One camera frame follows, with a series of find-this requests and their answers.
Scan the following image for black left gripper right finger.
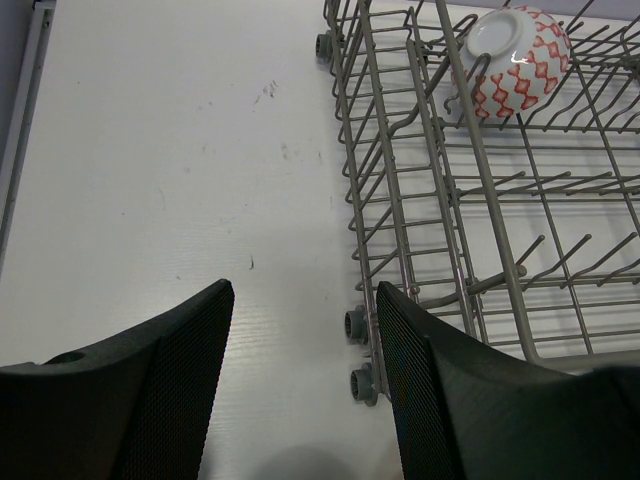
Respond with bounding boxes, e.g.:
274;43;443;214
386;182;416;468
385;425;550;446
376;282;639;479

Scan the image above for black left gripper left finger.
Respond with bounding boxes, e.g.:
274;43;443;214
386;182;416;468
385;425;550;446
1;279;234;479

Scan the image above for white bowl red diamond pattern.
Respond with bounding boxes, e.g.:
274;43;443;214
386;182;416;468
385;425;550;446
459;5;571;119

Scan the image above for grey wire dish rack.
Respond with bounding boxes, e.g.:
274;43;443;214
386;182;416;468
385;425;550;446
315;1;639;405

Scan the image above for aluminium table rail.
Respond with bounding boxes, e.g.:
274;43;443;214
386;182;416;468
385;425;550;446
1;1;56;253

